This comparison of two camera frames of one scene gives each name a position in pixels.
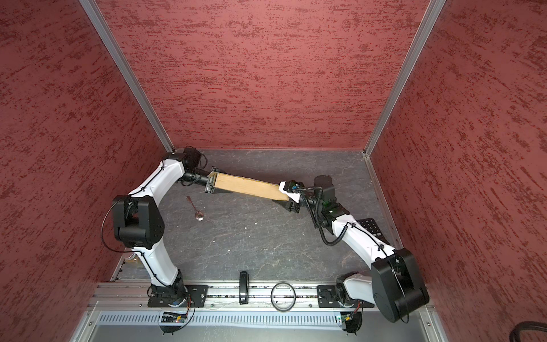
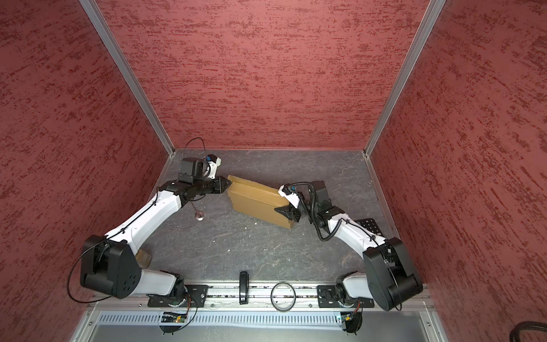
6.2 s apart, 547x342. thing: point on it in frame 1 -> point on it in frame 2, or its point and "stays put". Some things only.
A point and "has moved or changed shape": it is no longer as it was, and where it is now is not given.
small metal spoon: x=199 y=215 stays put
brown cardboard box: x=247 y=186 has moved or changed shape
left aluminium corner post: x=128 y=72 stays put
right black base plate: x=331 y=296 stays put
